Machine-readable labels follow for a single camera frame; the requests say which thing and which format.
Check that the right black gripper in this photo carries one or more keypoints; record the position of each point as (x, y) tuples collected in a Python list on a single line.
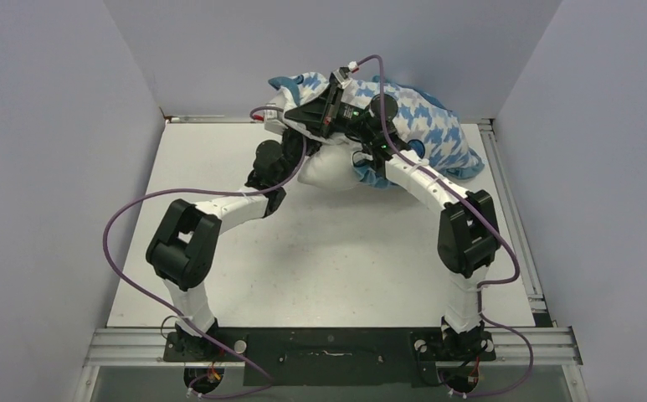
[(318, 115)]

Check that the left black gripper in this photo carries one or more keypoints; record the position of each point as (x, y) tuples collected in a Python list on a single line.
[(293, 134)]

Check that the white pillow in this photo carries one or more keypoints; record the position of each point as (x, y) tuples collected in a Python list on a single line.
[(331, 168)]

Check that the white pillowcase with blue trim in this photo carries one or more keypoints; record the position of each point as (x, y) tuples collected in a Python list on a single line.
[(416, 120)]

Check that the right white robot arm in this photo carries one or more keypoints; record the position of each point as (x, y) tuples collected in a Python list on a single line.
[(468, 231)]

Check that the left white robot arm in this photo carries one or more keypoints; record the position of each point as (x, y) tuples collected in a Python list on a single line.
[(183, 247)]

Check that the white knob on plate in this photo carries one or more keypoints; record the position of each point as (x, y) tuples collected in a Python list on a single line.
[(240, 346)]

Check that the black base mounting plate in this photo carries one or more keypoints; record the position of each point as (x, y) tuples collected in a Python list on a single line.
[(338, 356)]

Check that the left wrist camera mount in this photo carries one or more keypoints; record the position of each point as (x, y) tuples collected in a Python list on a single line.
[(272, 121)]

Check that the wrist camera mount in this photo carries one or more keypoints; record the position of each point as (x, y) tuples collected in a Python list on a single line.
[(272, 121), (345, 75)]

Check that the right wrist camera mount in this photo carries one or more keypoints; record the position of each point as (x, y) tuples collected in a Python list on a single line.
[(345, 75)]

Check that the aluminium front rail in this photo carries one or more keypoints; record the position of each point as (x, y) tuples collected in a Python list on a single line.
[(145, 347)]

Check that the aluminium rail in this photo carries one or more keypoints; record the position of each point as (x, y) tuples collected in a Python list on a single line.
[(511, 212), (145, 347)]

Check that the aluminium right side rail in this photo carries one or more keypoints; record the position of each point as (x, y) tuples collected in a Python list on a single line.
[(511, 212)]

